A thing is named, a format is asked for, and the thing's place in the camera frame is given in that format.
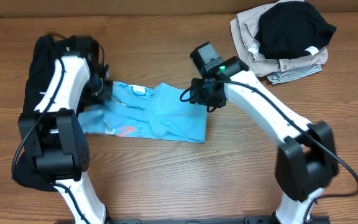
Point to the light blue t-shirt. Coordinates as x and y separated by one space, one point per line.
140 112

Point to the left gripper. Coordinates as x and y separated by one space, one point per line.
105 90

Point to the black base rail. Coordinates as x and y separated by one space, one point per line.
191 221

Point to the folded grey striped shirt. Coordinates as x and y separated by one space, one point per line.
293 74

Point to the folded black shirt on stack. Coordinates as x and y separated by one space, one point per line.
291 30

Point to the black garment on left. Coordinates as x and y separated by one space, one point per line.
53 146

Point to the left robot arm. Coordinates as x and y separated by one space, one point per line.
80 196

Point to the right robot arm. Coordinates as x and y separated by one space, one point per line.
306 161

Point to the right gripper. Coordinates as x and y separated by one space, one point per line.
199 98

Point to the folded beige shirt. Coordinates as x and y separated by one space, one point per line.
244 28

